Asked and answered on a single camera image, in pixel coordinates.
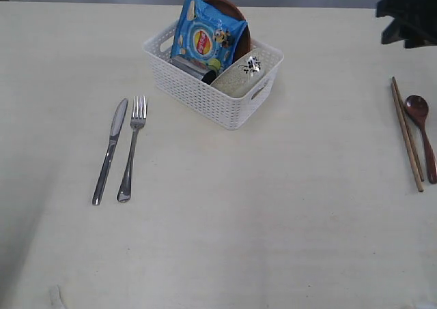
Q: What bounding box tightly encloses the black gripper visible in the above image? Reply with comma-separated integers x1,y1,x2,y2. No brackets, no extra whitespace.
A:
376,0,436,49

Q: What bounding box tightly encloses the dark red wooden spoon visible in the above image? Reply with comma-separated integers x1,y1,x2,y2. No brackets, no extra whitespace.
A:
404,95,436,184

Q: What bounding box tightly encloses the silver fork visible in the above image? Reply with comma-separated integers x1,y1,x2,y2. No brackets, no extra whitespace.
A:
117,95,148,203

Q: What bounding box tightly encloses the silver table knife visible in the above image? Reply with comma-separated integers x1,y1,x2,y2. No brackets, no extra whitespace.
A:
91,98,128,205

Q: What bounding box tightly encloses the white speckled ceramic bowl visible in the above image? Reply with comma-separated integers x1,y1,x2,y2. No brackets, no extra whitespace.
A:
211,48,265,98

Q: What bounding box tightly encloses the brown round plate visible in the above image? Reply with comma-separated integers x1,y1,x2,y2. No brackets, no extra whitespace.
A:
201,0,253,63

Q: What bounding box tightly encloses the blue chips bag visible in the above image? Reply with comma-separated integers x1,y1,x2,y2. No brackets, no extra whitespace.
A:
170,0,247,74

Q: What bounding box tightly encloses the white perforated plastic basket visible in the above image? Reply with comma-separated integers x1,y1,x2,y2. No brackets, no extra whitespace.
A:
143,21,284,130

